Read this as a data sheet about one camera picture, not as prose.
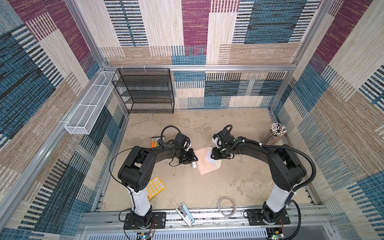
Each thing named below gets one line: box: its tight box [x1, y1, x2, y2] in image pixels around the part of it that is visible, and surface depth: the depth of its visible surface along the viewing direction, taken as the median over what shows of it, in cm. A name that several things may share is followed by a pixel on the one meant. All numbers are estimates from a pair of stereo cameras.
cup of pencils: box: [263, 122, 287, 145], surface depth 88 cm
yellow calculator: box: [147, 176, 165, 200], surface depth 85 cm
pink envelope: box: [194, 147, 222, 175], surface depth 94 cm
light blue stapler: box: [176, 203, 195, 227], surface depth 74 cm
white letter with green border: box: [206, 149, 216, 165], surface depth 95 cm
